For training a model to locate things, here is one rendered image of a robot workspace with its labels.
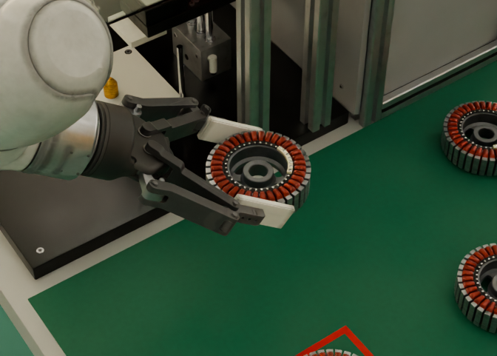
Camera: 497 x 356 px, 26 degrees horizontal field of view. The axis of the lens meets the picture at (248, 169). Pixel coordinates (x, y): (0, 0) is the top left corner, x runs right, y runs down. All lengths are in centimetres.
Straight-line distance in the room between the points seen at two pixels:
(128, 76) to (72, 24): 68
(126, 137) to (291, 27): 51
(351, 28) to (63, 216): 43
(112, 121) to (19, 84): 25
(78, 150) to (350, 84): 51
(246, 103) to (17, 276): 34
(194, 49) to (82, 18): 66
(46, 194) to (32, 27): 59
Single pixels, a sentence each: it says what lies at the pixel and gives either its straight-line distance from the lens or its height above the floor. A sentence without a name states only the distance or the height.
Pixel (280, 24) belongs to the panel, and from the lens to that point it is 151.
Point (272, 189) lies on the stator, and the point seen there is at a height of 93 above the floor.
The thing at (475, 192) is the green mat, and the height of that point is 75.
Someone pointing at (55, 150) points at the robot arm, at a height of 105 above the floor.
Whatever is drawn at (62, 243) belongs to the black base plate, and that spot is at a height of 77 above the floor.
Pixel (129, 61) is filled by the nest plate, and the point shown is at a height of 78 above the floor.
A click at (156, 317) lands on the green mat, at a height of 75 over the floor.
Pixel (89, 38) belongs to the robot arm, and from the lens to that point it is 81.
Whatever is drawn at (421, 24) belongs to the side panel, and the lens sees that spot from 143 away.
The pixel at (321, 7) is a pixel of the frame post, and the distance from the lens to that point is 128.
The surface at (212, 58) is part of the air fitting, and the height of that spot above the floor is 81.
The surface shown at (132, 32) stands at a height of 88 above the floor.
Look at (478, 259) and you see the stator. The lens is 127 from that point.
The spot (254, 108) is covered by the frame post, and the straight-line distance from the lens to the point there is 131.
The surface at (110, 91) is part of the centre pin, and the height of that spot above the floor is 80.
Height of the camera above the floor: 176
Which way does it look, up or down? 46 degrees down
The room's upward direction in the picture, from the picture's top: straight up
